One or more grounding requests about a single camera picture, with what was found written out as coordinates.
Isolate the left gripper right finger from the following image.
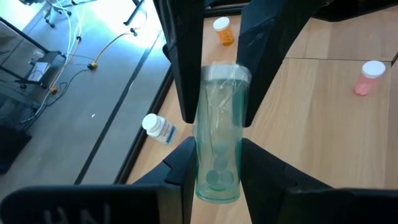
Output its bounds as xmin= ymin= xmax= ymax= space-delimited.
xmin=241 ymin=138 xmax=398 ymax=224

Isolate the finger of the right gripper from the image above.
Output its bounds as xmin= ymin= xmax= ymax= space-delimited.
xmin=154 ymin=0 xmax=205 ymax=124
xmin=238 ymin=0 xmax=327 ymax=128

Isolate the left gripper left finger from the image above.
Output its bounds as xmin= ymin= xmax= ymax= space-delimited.
xmin=0 ymin=136 xmax=197 ymax=224

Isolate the green pill vial white cap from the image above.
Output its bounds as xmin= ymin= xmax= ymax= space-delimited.
xmin=193 ymin=62 xmax=252 ymax=205

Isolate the pink pill vial white cap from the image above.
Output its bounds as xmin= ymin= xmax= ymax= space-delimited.
xmin=353 ymin=60 xmax=387 ymax=97

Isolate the orange pill bottle white cap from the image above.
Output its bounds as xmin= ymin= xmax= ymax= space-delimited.
xmin=212 ymin=16 xmax=236 ymax=47

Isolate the white bottle blue label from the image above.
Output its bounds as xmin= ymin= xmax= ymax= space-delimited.
xmin=142 ymin=113 xmax=177 ymax=146

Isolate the clear acrylic tray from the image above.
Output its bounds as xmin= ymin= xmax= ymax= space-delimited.
xmin=248 ymin=51 xmax=398 ymax=190

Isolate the yellow extension cord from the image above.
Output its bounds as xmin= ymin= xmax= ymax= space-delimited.
xmin=88 ymin=27 xmax=139 ymax=71

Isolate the black desk base frame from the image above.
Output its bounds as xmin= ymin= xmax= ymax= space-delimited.
xmin=0 ymin=17 xmax=68 ymax=91

